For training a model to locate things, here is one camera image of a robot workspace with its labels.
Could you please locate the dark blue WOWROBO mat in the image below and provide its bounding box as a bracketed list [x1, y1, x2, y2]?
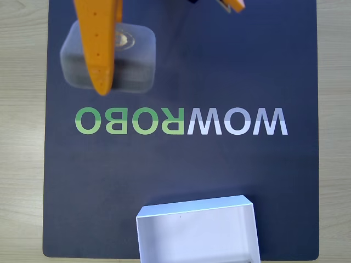
[42, 0, 320, 260]

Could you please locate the white cardboard box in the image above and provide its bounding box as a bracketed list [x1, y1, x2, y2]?
[135, 195, 261, 263]

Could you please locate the orange camera mount with board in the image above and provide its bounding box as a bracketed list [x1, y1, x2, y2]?
[189, 0, 246, 14]

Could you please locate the grey square case gold emblem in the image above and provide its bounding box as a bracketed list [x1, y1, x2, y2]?
[59, 21, 157, 95]

